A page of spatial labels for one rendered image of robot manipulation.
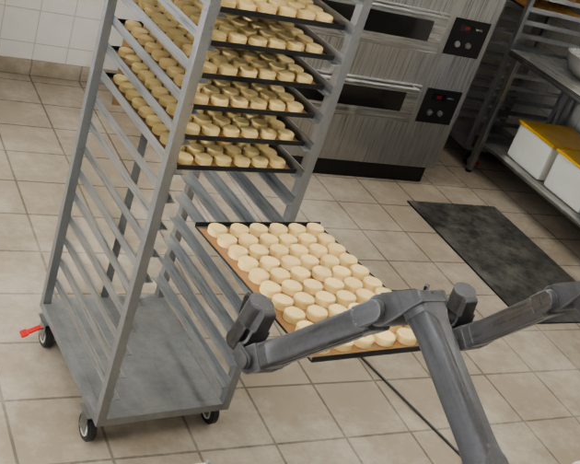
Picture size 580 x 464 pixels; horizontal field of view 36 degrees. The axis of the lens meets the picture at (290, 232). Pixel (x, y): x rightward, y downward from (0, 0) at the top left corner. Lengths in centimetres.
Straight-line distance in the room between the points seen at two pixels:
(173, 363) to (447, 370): 181
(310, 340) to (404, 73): 367
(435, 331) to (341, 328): 22
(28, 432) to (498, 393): 204
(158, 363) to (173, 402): 20
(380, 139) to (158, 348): 259
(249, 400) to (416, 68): 259
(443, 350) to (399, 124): 397
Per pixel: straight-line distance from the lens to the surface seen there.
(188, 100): 235
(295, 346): 178
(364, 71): 515
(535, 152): 601
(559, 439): 401
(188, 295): 328
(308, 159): 263
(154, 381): 312
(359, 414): 356
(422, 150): 565
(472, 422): 152
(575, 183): 575
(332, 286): 221
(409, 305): 157
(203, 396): 312
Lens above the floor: 210
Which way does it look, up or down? 27 degrees down
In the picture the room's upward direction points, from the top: 20 degrees clockwise
